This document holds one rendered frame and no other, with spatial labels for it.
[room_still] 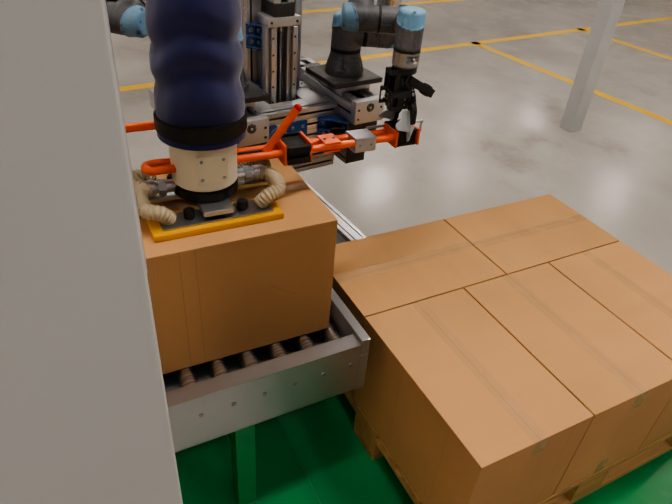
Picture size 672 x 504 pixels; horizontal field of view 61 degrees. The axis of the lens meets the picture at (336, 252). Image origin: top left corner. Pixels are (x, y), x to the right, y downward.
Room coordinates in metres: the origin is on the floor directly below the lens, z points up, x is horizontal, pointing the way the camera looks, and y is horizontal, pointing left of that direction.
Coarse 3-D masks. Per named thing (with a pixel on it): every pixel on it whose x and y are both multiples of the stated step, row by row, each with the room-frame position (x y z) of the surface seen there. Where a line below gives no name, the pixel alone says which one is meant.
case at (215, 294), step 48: (240, 192) 1.40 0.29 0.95; (288, 192) 1.42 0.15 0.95; (144, 240) 1.13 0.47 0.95; (192, 240) 1.15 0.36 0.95; (240, 240) 1.17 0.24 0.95; (288, 240) 1.23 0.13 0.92; (192, 288) 1.11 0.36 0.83; (240, 288) 1.17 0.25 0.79; (288, 288) 1.23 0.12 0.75; (192, 336) 1.10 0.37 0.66; (240, 336) 1.16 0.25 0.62; (288, 336) 1.23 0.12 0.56
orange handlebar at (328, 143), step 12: (372, 132) 1.59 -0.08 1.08; (384, 132) 1.60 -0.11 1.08; (276, 144) 1.44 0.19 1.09; (324, 144) 1.47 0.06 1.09; (336, 144) 1.48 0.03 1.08; (348, 144) 1.50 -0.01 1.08; (240, 156) 1.35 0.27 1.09; (252, 156) 1.36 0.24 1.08; (264, 156) 1.38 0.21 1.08; (276, 156) 1.39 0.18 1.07; (144, 168) 1.24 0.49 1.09; (156, 168) 1.25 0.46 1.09; (168, 168) 1.26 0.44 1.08
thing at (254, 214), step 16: (192, 208) 1.22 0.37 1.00; (240, 208) 1.27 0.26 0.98; (256, 208) 1.28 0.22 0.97; (272, 208) 1.29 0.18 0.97; (160, 224) 1.17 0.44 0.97; (176, 224) 1.18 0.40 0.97; (192, 224) 1.18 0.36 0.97; (208, 224) 1.20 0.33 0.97; (224, 224) 1.21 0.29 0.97; (240, 224) 1.22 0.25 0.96; (160, 240) 1.13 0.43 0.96
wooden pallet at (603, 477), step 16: (352, 400) 1.37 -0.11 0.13; (368, 432) 1.27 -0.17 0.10; (368, 448) 1.25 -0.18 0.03; (384, 448) 1.18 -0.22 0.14; (656, 448) 1.36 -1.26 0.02; (624, 464) 1.28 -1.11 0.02; (640, 464) 1.29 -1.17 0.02; (400, 480) 1.08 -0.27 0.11; (592, 480) 1.15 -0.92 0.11; (608, 480) 1.21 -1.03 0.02; (416, 496) 1.01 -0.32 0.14; (560, 496) 1.13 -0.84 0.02; (576, 496) 1.12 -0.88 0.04
